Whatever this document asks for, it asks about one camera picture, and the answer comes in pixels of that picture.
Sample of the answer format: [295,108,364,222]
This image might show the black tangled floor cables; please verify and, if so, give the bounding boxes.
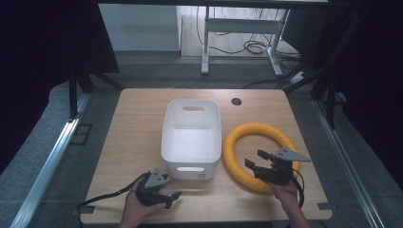
[195,6,302,66]

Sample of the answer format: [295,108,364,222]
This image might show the person's left hand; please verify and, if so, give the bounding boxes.
[124,182,167,222]

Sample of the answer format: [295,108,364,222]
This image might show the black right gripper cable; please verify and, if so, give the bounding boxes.
[290,168,306,209]

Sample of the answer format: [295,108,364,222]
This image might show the yellow foam ring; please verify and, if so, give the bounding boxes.
[221,122,301,195]

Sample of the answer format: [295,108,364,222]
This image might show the person's right hand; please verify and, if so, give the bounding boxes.
[269,180,301,208]

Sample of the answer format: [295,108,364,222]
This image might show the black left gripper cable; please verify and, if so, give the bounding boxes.
[75,171,152,210]

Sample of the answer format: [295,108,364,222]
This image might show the white power strip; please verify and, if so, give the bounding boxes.
[289,70,309,86]

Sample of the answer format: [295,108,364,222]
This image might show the black stand legs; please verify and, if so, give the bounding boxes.
[67,69,125,122]
[282,61,337,130]

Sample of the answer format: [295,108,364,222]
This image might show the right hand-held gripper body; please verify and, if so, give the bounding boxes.
[253,146,312,186]

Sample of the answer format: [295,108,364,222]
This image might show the white metal desk frame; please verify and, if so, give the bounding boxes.
[201,5,291,77]

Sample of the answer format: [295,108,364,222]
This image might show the black curtain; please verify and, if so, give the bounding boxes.
[280,0,403,192]
[0,0,121,176]

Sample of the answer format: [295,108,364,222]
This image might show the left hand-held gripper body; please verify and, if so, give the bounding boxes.
[135,167,171,207]

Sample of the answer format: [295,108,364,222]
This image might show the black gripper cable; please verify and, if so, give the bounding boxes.
[75,171,152,210]
[290,168,306,209]

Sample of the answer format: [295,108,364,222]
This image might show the aluminium floor rail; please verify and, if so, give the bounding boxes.
[9,117,81,228]
[312,99,387,228]

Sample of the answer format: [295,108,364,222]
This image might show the white plastic storage bin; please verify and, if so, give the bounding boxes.
[161,98,222,181]

